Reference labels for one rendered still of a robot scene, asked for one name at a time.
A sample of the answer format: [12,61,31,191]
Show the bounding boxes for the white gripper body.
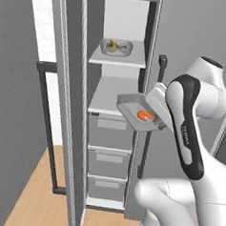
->
[143,81,178,133]

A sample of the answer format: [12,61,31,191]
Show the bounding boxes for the orange shrimp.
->
[135,109,156,123]

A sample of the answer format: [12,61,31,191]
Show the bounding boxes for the grey container with shrimp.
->
[113,92,170,134]

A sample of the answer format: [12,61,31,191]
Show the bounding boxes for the white freezer rack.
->
[86,74,144,119]
[88,37,149,70]

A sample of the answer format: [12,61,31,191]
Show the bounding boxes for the grey freezer drawer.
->
[86,112,136,152]
[86,144,133,181]
[85,173,129,203]

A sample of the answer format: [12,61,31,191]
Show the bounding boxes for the onion and mushroom pieces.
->
[105,39,130,53]

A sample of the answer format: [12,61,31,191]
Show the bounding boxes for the grey container with vegetables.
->
[99,36,135,59]

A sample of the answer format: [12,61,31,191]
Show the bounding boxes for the grey freezer cabinet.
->
[67,0,166,217]

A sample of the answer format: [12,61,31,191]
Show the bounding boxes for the grey freezer door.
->
[34,0,102,226]

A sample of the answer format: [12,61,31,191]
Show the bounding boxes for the grey fridge door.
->
[123,0,226,226]

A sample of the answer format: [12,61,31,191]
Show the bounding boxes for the black fridge door handle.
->
[136,52,170,181]

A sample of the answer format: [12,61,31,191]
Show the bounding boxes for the black freezer door handle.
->
[27,61,76,195]

